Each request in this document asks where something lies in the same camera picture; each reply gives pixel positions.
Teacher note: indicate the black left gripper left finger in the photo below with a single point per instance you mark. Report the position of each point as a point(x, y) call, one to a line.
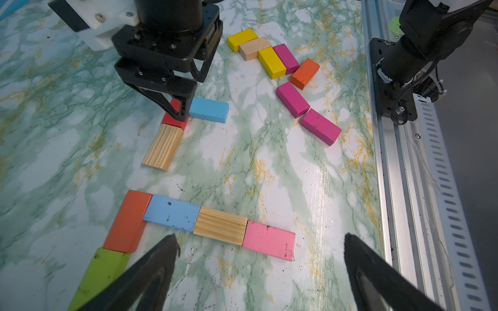
point(145, 284)

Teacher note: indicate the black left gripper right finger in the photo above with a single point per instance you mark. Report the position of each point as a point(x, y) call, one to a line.
point(376, 285)

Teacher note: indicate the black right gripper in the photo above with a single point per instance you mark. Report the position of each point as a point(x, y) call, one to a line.
point(169, 37)

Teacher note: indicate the yellow block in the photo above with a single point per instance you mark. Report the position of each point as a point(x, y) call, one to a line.
point(236, 40)
point(272, 63)

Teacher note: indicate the green block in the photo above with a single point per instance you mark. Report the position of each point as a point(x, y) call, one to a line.
point(105, 267)

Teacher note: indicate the orange-red block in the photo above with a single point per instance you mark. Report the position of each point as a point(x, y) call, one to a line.
point(129, 225)

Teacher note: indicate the small light blue block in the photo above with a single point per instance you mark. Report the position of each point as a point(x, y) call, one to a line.
point(209, 110)

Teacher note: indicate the natural wood block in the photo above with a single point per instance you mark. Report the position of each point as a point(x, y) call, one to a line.
point(221, 226)
point(164, 147)
point(250, 49)

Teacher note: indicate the magenta block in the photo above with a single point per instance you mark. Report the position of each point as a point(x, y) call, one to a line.
point(292, 100)
point(321, 127)
point(287, 58)

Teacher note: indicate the pink block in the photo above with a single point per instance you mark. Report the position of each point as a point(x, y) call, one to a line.
point(269, 240)

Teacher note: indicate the orange block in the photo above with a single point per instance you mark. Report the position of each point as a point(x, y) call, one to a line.
point(303, 75)

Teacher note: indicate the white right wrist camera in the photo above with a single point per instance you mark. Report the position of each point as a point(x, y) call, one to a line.
point(96, 21)

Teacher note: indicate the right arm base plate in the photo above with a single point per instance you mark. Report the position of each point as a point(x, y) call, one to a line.
point(393, 69)

